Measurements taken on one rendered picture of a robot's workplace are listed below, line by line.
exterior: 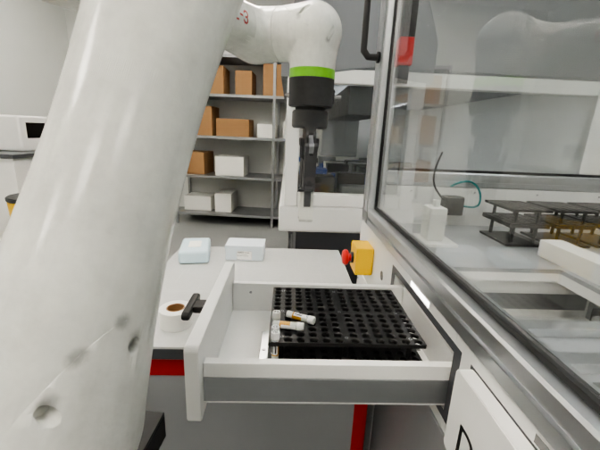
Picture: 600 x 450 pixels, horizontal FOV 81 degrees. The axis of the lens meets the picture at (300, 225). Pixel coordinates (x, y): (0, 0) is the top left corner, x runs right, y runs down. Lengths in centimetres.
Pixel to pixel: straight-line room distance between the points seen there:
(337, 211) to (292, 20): 79
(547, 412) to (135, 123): 39
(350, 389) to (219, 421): 44
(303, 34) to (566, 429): 66
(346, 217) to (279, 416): 78
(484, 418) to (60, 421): 36
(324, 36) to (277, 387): 60
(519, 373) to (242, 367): 30
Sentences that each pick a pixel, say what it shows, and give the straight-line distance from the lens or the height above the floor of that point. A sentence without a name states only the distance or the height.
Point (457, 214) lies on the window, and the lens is 53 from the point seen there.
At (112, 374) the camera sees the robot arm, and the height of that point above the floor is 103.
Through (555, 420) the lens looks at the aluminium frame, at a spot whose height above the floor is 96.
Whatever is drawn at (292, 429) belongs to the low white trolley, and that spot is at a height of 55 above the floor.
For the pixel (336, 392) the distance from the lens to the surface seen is 51.
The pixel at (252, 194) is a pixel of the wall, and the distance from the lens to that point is 485.
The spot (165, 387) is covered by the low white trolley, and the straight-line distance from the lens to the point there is 85.
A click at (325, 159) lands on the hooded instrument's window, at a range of 134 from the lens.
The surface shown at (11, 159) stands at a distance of 383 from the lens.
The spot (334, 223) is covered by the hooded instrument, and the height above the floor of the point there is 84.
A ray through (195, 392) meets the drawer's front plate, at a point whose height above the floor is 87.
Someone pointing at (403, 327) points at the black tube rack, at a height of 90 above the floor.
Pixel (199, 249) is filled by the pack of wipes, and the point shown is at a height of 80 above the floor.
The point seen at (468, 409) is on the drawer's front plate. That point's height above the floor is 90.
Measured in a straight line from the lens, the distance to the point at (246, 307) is 71.
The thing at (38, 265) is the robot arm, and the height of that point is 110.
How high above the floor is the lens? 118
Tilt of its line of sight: 15 degrees down
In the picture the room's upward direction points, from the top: 2 degrees clockwise
